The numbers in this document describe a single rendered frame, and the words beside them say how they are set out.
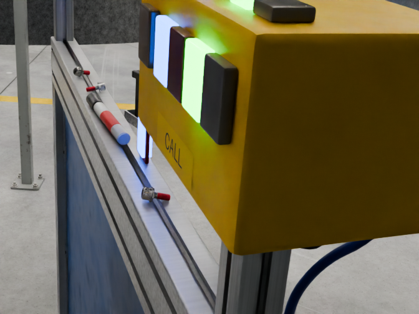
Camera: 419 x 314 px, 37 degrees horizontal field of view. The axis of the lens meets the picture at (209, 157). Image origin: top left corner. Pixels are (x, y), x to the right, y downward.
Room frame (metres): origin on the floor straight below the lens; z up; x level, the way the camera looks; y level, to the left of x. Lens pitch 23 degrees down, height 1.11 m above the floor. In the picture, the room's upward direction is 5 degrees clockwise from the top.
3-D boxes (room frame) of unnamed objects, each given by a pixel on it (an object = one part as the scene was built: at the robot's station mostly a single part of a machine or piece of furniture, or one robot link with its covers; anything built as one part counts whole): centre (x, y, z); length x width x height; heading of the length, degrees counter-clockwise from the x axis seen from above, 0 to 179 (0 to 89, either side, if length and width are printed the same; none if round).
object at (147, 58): (0.32, 0.04, 1.04); 0.02 x 0.01 x 0.03; 21
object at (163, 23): (0.29, 0.02, 1.04); 0.02 x 0.01 x 0.03; 21
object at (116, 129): (0.67, 0.12, 0.87); 0.14 x 0.01 x 0.01; 25
